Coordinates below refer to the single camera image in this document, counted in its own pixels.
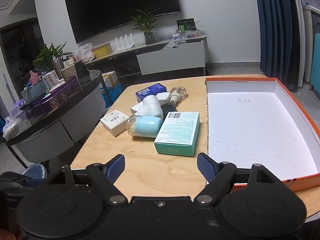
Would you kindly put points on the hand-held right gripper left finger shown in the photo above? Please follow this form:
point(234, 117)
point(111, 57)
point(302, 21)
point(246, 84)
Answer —
point(116, 168)

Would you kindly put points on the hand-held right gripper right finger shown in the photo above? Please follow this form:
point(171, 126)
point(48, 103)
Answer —
point(206, 166)

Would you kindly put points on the teal bandage box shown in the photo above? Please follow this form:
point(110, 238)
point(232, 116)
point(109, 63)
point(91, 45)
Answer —
point(177, 135)

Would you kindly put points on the small white labelled box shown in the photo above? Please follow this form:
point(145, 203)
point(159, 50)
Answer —
point(115, 122)

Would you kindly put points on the light blue toothpick holder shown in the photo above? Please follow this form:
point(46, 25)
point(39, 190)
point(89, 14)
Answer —
point(147, 127)

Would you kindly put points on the shallow orange cardboard box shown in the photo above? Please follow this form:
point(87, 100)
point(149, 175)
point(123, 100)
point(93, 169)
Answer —
point(250, 130)

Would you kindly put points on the white vaporizer with green button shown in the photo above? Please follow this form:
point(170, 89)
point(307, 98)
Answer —
point(151, 112)

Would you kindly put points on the black plug adapter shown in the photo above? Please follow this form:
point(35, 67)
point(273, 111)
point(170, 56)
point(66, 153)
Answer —
point(168, 108)

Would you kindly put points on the white plug-in vaporizer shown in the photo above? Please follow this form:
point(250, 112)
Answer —
point(150, 100)

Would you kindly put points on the clear glass liquid bottle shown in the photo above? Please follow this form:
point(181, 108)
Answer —
point(178, 92)

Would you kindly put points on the white cube charger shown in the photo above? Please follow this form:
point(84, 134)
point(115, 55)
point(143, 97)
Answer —
point(163, 97)

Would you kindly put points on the blue tin box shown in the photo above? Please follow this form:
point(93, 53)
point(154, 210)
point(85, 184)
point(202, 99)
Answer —
point(150, 90)

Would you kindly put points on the round dark glass-topped table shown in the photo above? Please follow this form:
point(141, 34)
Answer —
point(62, 122)

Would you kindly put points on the blue wrapped pack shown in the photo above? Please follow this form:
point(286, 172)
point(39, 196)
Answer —
point(112, 93)

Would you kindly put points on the bin with blue bag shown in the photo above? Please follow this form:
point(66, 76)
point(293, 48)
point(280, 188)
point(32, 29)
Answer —
point(35, 171)

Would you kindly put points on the white and yellow carton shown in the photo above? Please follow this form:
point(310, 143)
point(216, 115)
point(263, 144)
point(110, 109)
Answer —
point(110, 78)

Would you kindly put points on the purple patterned box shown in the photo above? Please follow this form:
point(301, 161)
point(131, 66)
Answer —
point(55, 100)

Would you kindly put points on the beige cardboard box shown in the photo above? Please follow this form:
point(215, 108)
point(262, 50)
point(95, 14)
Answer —
point(68, 72)

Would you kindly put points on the white box with blue print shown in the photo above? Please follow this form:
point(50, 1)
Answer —
point(51, 80)

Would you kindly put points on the white crumpled bag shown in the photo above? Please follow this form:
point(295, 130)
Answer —
point(11, 128)

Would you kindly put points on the white open drawer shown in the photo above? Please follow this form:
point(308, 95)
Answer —
point(172, 58)

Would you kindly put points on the stainless steel tumbler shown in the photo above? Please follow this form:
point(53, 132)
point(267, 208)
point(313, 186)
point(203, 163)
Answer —
point(58, 68)

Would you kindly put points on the yellow cardboard box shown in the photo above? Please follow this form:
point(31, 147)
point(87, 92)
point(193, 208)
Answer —
point(102, 52)

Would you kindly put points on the long white-topped media cabinet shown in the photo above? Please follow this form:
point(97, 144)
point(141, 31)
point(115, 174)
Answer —
point(125, 51)

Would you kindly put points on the white and red plastic bag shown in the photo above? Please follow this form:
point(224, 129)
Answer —
point(85, 52)

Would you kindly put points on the white router with antennas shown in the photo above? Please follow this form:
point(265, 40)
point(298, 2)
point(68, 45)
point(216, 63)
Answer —
point(125, 47)

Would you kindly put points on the pink packet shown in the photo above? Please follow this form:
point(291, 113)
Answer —
point(35, 78)

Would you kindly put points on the crumpled clear plastic bags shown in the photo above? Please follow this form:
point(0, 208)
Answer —
point(172, 45)

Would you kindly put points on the leafy green potted plant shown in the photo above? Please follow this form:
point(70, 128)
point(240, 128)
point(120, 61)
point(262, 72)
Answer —
point(50, 53)

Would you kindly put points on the clear plastic storage box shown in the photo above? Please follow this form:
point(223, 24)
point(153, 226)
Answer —
point(174, 37)
point(192, 34)

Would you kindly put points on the bamboo plant in dark vase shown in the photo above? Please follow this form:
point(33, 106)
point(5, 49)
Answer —
point(149, 38)

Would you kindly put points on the black and green box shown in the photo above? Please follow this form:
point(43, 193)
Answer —
point(186, 26)

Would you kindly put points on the teal ribbed suitcase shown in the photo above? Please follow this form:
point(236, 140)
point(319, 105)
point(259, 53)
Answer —
point(316, 62)

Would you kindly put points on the dark blue curtain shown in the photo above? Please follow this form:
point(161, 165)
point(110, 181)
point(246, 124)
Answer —
point(275, 30)

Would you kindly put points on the black wall television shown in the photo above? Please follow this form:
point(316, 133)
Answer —
point(120, 5)

